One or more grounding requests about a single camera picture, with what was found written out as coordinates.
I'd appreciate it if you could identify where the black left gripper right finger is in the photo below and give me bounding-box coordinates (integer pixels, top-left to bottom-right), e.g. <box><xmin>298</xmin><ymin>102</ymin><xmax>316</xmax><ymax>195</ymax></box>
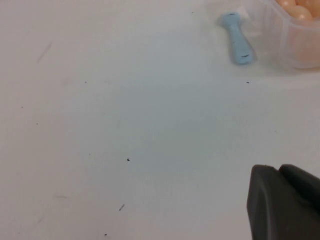
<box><xmin>278</xmin><ymin>163</ymin><xmax>320</xmax><ymax>215</ymax></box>

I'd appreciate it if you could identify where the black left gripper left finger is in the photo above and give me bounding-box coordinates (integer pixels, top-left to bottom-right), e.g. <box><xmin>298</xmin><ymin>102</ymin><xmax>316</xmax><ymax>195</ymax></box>
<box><xmin>247</xmin><ymin>164</ymin><xmax>320</xmax><ymax>240</ymax></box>

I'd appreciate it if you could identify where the clear plastic egg box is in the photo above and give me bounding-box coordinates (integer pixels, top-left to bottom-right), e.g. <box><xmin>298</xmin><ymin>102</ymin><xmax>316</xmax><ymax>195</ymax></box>
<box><xmin>261</xmin><ymin>0</ymin><xmax>320</xmax><ymax>70</ymax></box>

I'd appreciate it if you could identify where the light blue spoon handle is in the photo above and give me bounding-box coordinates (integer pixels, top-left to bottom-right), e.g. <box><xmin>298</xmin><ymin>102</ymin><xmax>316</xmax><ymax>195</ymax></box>
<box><xmin>217</xmin><ymin>11</ymin><xmax>258</xmax><ymax>66</ymax></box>

